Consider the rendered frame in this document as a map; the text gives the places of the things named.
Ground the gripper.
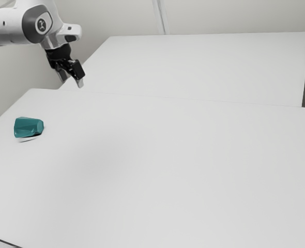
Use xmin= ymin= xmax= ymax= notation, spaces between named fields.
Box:
xmin=44 ymin=44 xmax=86 ymax=89

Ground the teal faceted mug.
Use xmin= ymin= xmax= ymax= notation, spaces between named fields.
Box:
xmin=13 ymin=116 xmax=45 ymax=138

